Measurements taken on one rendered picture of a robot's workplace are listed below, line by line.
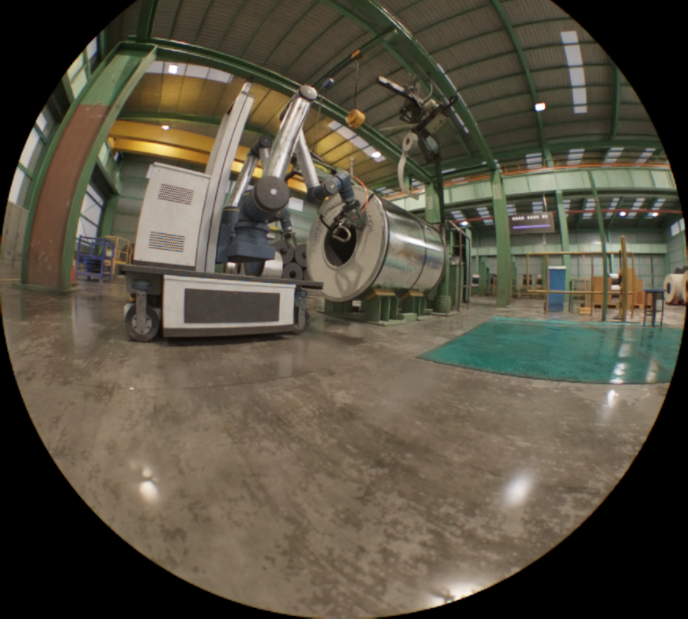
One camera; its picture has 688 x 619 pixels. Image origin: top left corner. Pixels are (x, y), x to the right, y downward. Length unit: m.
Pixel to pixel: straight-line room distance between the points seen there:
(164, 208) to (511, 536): 1.55
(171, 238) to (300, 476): 1.16
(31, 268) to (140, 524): 3.48
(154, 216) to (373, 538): 1.37
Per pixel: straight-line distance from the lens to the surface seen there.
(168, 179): 1.36
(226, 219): 1.85
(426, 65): 4.11
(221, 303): 1.12
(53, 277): 3.48
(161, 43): 4.96
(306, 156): 1.72
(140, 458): 0.51
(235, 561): 0.36
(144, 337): 1.19
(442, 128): 1.81
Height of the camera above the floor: 0.33
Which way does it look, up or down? 3 degrees up
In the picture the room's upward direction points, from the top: 4 degrees clockwise
